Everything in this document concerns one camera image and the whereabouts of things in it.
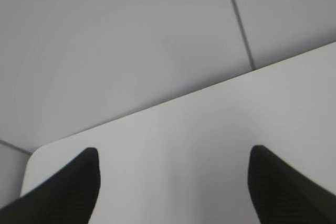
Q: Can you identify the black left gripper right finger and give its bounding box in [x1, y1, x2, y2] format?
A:
[247, 145, 335, 223]

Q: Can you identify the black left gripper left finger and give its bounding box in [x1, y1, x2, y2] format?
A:
[1, 147, 101, 223]

